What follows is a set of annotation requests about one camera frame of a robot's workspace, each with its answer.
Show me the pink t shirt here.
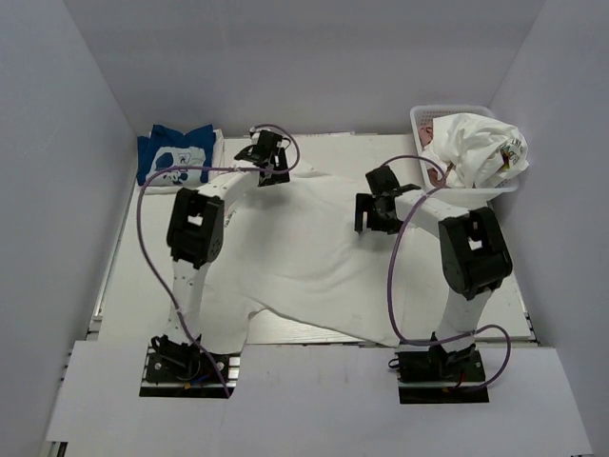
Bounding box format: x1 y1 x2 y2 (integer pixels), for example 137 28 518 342
418 124 452 188

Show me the white t shirt red print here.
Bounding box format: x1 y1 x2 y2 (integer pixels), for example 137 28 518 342
201 169 448 353

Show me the white t shirt black lettering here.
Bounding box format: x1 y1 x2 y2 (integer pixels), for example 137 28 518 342
422 113 529 189

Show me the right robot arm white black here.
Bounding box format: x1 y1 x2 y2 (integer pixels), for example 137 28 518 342
354 165 513 365

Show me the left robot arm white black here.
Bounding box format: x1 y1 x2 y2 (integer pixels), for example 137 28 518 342
151 125 294 369

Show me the white plastic basket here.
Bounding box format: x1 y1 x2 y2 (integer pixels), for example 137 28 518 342
410 105 520 206

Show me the folded blue t shirt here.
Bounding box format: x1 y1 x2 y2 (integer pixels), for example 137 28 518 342
137 124 216 186

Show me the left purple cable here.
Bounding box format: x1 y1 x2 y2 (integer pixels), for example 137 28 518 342
136 124 301 397

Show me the purple cable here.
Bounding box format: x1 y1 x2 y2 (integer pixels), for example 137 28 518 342
136 124 301 397
378 155 514 392

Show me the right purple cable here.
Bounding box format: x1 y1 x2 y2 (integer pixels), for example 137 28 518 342
378 155 514 392

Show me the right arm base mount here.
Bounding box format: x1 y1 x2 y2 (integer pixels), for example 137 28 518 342
387 347 489 405

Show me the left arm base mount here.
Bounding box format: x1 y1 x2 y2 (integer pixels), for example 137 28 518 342
139 347 241 400

